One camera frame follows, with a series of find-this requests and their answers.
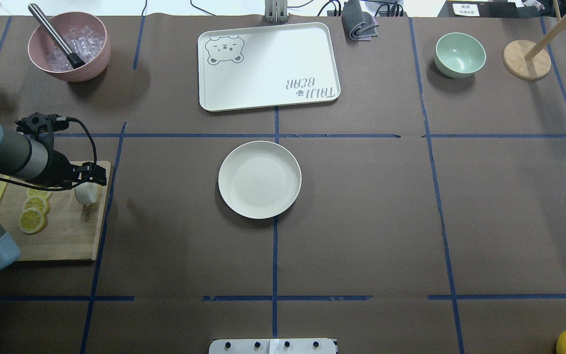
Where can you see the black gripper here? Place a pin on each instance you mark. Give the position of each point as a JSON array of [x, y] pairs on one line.
[[58, 168]]

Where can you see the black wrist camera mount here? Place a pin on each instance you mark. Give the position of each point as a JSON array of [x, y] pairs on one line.
[[41, 127]]

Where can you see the grey folded cloth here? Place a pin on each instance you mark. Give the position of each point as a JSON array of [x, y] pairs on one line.
[[358, 25]]

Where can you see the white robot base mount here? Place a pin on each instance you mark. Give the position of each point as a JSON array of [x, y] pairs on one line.
[[274, 346]]

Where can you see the cream round plate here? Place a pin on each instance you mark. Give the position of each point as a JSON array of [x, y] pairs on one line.
[[259, 179]]

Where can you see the lemon slice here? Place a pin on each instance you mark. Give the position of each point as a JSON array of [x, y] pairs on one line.
[[30, 192], [32, 220], [38, 202]]

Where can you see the aluminium frame post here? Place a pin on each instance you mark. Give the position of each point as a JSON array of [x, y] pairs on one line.
[[276, 11]]

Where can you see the lemon slice middle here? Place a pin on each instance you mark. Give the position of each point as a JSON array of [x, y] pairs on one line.
[[38, 202]]

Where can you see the black labelled box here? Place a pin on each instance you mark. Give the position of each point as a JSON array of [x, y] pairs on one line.
[[497, 8]]

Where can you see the bamboo cutting board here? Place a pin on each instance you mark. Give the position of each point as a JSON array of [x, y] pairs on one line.
[[72, 232]]

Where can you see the white bear tray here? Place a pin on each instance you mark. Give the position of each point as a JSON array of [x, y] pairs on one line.
[[268, 66]]

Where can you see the pink bowl with ice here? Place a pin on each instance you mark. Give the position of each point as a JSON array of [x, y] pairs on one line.
[[85, 35]]

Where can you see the lemon slice bottom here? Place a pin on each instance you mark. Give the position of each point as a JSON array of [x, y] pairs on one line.
[[32, 220]]

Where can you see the mint green bowl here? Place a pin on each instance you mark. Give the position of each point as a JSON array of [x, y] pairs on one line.
[[459, 55]]

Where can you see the wooden mug stand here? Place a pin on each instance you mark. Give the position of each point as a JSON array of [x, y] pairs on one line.
[[528, 60]]

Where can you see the lemon slice top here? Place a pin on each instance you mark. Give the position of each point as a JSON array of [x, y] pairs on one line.
[[30, 192]]

